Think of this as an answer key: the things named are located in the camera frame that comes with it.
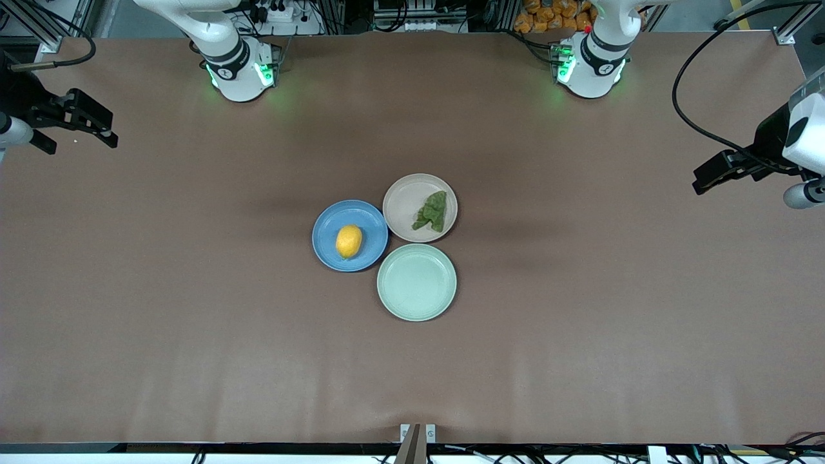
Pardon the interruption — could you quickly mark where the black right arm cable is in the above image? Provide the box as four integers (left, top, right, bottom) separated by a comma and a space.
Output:
10, 0, 97, 72

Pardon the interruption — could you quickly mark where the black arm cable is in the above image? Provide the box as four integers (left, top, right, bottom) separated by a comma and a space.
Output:
10, 0, 97, 72
671, 0, 825, 175

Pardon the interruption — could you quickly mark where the pale green round plate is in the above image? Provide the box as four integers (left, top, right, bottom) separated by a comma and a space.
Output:
376, 243, 458, 322

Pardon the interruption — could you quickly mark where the black floor cable bundle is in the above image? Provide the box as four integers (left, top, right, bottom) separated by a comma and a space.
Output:
780, 430, 825, 464

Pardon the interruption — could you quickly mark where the beige round plate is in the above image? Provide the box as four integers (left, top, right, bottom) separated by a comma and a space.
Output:
382, 173, 459, 244

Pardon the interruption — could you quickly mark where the bag of orange items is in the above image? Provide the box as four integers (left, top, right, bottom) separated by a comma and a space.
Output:
513, 0, 599, 34

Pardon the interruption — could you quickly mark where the yellow lemon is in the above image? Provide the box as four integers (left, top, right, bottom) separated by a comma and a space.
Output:
335, 224, 364, 260

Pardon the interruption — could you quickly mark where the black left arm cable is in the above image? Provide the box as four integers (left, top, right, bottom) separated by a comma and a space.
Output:
671, 0, 825, 175

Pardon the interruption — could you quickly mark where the metal table edge bracket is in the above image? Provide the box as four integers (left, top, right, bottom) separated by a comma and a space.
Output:
394, 423, 438, 464

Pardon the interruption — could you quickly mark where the blue round plate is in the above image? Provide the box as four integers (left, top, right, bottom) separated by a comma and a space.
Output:
312, 199, 389, 273

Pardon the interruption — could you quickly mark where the green lettuce leaf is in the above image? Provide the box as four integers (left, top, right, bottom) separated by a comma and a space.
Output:
412, 190, 449, 234

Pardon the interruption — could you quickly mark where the white power strip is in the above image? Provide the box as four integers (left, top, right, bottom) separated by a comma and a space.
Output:
247, 0, 296, 24

